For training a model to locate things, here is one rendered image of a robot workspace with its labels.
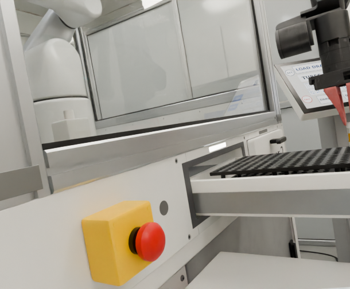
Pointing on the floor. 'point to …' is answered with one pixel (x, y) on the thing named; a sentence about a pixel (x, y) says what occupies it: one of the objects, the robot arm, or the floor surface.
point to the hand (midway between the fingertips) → (349, 120)
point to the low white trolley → (277, 273)
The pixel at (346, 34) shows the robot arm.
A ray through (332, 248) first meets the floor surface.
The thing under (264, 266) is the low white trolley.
